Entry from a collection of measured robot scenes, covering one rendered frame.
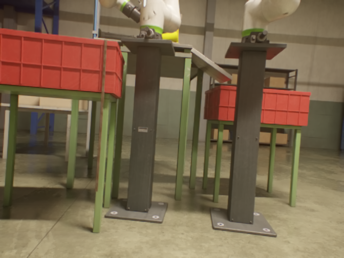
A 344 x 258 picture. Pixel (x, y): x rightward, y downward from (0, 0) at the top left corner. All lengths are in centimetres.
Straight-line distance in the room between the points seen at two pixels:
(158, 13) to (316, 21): 748
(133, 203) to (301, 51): 741
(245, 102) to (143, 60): 58
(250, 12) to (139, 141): 87
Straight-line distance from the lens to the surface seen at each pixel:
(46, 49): 128
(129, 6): 193
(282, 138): 756
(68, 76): 124
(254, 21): 152
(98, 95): 122
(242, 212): 151
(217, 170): 180
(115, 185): 177
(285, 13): 146
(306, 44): 852
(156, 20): 153
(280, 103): 190
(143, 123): 144
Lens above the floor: 53
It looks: 2 degrees down
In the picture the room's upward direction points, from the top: 4 degrees clockwise
